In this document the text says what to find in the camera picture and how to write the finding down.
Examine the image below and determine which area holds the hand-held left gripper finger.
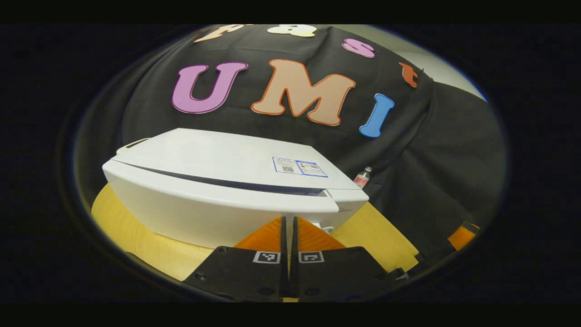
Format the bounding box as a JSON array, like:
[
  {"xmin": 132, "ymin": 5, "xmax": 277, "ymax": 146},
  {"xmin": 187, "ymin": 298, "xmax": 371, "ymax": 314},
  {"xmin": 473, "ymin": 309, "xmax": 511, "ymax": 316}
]
[
  {"xmin": 290, "ymin": 217, "xmax": 407, "ymax": 302},
  {"xmin": 184, "ymin": 217, "xmax": 289, "ymax": 302}
]

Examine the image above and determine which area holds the white microwave oven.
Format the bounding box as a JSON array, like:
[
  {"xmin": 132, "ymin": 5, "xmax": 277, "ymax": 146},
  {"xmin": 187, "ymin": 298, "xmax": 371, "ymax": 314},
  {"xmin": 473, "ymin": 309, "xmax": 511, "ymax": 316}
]
[{"xmin": 102, "ymin": 128, "xmax": 369, "ymax": 249}]

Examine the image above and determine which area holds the small bottle with pink label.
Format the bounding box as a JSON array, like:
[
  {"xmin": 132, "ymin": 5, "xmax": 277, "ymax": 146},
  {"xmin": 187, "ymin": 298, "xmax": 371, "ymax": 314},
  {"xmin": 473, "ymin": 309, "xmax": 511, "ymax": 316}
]
[{"xmin": 354, "ymin": 167, "xmax": 373, "ymax": 188}]

